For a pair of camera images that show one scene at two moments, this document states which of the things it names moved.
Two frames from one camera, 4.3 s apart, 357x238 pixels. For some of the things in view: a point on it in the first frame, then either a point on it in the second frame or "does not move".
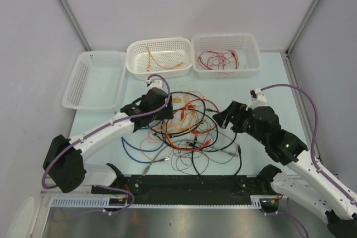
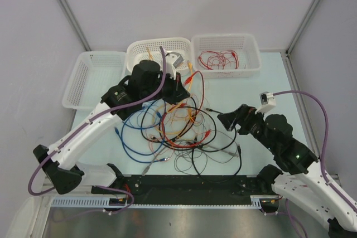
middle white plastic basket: (167, 57) does not move
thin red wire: (221, 58) does not move
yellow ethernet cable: (176, 100) -> (189, 64)
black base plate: (185, 189) does not move
